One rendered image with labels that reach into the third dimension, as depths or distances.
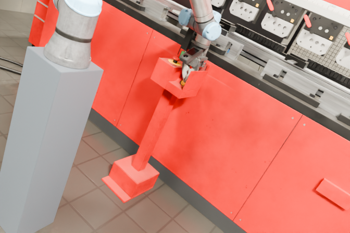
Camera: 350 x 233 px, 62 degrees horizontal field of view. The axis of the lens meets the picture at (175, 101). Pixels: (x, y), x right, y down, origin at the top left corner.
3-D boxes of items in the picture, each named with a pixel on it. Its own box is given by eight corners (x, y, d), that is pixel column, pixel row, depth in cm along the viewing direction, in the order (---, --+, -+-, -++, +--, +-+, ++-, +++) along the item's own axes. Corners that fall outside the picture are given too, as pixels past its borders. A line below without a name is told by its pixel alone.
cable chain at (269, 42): (233, 28, 202) (236, 23, 201) (236, 29, 207) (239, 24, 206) (282, 52, 188) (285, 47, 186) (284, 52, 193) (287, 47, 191)
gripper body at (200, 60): (203, 68, 144) (213, 46, 139) (194, 69, 137) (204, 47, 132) (192, 61, 148) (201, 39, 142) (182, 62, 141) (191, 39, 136)
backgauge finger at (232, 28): (202, 21, 177) (206, 13, 175) (219, 25, 199) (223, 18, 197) (219, 29, 172) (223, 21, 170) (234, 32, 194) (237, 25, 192)
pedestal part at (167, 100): (130, 165, 169) (165, 85, 149) (138, 162, 174) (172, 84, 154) (138, 171, 166) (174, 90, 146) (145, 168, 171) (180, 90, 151)
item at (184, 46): (168, 54, 159) (184, 16, 151) (182, 54, 171) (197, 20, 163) (174, 57, 157) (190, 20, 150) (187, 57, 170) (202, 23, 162)
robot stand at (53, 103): (14, 244, 115) (60, 72, 87) (-10, 214, 122) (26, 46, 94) (53, 222, 131) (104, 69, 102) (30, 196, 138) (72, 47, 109)
